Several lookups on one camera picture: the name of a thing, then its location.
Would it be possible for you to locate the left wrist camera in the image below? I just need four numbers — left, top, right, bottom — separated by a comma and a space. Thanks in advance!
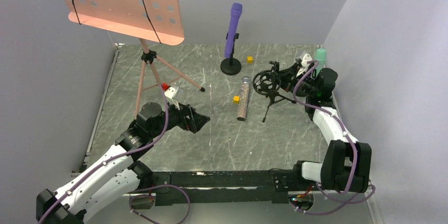
162, 83, 183, 109

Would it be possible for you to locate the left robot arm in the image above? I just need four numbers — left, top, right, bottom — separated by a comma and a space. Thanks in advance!
36, 102, 210, 223

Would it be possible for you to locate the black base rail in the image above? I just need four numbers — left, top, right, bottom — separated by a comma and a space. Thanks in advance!
135, 169, 313, 206

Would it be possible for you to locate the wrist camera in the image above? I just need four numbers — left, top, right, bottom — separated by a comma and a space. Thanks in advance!
162, 83, 183, 109
295, 51, 313, 77

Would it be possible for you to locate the black round-base clamp stand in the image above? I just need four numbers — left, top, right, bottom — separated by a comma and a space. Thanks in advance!
220, 33, 241, 76

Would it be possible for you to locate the mint green microphone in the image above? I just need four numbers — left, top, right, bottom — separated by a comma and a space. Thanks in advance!
312, 48, 327, 78

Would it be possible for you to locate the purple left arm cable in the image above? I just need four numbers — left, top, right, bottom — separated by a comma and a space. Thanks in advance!
36, 87, 191, 224

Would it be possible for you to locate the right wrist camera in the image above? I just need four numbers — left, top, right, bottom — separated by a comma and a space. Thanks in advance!
295, 51, 313, 77

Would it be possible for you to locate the aluminium table frame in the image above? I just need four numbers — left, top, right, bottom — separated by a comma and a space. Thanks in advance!
71, 43, 123, 179

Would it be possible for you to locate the glitter silver microphone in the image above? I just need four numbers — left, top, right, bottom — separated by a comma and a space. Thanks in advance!
237, 76, 251, 121

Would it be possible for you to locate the pink perforated music stand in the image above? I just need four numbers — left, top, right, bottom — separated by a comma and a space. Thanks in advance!
65, 0, 185, 53

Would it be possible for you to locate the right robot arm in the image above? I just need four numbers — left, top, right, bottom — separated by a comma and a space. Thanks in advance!
277, 63, 372, 193

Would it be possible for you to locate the black shock mount tripod stand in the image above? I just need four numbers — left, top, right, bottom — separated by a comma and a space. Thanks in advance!
252, 61, 296, 123

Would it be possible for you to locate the purple microphone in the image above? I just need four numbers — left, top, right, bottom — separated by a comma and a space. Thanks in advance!
225, 3, 242, 58

